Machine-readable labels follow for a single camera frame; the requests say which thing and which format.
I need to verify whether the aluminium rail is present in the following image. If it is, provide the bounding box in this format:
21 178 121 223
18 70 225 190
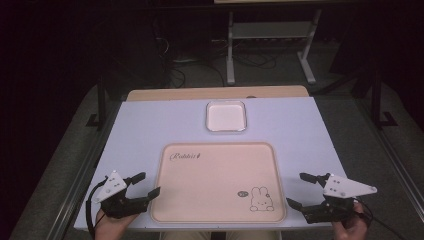
45 99 123 240
353 98 424 212

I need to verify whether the white metal desk frame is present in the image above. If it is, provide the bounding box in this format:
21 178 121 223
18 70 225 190
225 9 323 86

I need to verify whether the tangle of floor cables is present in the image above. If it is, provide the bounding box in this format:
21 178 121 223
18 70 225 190
153 19 284 88

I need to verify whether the person's left hand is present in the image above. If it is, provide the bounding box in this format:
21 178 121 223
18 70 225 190
94 208 140 240

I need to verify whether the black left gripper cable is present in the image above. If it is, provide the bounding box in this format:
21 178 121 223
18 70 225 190
85 179 108 240

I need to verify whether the pink tray with rabbit print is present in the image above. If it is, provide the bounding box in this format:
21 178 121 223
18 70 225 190
150 141 288 224

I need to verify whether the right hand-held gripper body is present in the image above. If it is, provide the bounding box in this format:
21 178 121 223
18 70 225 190
303 173 378 225

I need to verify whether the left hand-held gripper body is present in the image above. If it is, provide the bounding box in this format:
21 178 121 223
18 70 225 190
91 170 150 220

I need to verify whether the white square dish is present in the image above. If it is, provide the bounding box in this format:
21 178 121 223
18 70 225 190
205 99 248 133

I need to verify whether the black metal stand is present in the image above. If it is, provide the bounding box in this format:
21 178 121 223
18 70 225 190
85 75 108 131
370 68 399 130

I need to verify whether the person's right hand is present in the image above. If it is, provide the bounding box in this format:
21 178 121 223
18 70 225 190
331 201 372 240

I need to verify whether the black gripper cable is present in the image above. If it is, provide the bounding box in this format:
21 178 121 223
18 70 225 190
85 179 108 240
357 198 409 240

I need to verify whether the white table mat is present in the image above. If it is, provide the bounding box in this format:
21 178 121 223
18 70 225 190
73 97 348 232

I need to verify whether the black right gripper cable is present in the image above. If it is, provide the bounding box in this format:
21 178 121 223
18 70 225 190
357 198 409 240

